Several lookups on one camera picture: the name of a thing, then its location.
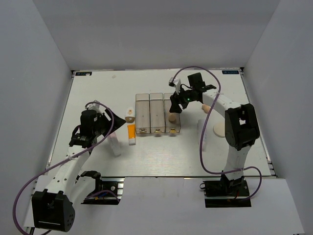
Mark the blue label sticker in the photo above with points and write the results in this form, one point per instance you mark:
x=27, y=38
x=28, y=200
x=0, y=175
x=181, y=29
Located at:
x=230, y=72
x=87, y=73

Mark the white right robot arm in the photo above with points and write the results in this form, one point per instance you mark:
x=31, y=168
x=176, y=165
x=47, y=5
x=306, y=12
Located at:
x=241, y=127

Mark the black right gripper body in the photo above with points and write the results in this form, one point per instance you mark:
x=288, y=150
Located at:
x=186, y=97

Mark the teal pink gradient tube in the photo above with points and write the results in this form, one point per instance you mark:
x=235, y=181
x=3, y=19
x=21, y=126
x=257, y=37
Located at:
x=114, y=144

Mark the blue label sticker left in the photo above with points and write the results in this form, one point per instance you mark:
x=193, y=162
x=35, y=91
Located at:
x=87, y=73

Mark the blue label sticker right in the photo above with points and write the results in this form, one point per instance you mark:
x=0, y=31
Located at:
x=230, y=72

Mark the round white powder puff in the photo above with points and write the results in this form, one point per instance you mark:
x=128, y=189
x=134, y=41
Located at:
x=219, y=129

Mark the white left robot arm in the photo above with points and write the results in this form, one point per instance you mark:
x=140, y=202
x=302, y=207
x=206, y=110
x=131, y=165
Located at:
x=53, y=207

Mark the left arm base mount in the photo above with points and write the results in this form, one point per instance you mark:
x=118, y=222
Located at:
x=106, y=191

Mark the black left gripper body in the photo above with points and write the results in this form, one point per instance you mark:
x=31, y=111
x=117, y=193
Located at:
x=102, y=127

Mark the clear middle organizer bin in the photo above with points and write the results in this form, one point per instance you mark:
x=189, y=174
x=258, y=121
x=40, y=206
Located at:
x=157, y=116

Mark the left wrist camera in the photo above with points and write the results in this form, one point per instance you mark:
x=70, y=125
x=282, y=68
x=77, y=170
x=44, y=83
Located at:
x=94, y=105

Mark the clear right organizer bin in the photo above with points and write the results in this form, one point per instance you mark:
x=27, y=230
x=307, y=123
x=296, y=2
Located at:
x=170, y=127

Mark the clear left organizer bin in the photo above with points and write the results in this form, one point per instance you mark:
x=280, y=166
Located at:
x=142, y=113

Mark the orange cream tube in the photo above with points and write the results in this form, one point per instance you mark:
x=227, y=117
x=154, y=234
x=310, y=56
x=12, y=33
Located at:
x=131, y=134

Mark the clear organizer bin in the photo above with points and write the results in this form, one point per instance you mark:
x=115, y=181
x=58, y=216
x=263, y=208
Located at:
x=170, y=127
x=157, y=116
x=142, y=113

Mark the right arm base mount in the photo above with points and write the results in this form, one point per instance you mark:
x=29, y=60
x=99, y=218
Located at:
x=224, y=193

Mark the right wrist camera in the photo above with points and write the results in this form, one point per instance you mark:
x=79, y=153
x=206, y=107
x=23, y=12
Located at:
x=176, y=83

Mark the clear white cosmetic tube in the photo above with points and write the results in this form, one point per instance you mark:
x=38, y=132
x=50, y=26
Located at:
x=200, y=125

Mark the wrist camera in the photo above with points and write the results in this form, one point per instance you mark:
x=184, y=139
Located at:
x=94, y=105
x=176, y=83

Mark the white bottle brown cap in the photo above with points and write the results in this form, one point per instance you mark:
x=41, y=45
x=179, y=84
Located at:
x=130, y=115

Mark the beige makeup sponge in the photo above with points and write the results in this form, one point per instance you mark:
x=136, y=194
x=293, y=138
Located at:
x=172, y=117
x=206, y=108

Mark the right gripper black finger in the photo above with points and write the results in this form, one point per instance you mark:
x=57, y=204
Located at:
x=175, y=100
x=175, y=108

